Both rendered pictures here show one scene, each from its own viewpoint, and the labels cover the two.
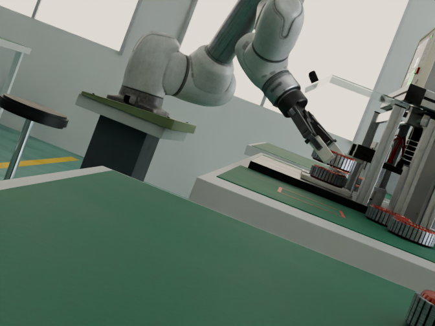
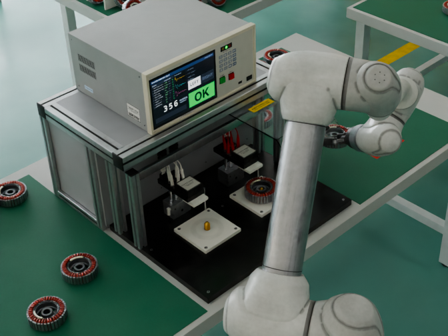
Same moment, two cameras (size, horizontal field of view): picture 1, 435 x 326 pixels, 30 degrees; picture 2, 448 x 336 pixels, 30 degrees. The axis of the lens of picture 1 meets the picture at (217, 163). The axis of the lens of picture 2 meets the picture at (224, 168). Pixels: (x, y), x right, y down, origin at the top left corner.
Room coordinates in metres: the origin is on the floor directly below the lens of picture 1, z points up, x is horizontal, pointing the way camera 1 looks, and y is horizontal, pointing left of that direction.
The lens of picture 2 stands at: (4.05, 1.09, 2.49)
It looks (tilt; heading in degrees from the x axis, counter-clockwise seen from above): 36 degrees down; 223
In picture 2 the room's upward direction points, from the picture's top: 2 degrees counter-clockwise
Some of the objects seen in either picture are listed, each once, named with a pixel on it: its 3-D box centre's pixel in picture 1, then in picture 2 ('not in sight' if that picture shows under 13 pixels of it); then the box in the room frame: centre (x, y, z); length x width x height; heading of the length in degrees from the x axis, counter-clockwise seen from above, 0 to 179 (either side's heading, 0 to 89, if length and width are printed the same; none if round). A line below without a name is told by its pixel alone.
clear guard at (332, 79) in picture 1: (362, 101); (279, 119); (2.30, -0.32, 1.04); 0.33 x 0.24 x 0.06; 85
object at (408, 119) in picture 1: (415, 119); not in sight; (2.37, -0.49, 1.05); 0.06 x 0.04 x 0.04; 175
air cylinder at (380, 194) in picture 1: (374, 195); (231, 173); (2.38, -0.46, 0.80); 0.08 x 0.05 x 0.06; 175
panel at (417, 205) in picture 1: (419, 168); (181, 145); (2.49, -0.58, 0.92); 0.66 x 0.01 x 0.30; 175
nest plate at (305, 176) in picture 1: (325, 184); (261, 196); (2.39, -0.32, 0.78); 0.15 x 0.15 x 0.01; 85
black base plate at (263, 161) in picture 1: (326, 188); (232, 214); (2.51, -0.34, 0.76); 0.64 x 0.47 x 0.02; 175
